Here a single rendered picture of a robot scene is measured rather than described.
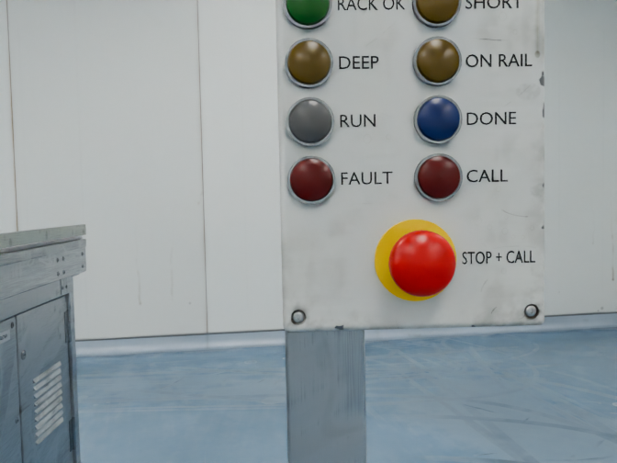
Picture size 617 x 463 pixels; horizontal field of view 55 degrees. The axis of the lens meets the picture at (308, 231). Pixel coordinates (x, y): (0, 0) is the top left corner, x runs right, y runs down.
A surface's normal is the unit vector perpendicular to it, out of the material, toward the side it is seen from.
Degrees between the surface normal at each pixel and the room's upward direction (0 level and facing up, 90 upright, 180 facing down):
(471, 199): 90
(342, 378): 90
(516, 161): 90
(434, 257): 87
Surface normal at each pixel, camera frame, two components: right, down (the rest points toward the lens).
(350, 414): 0.03, 0.05
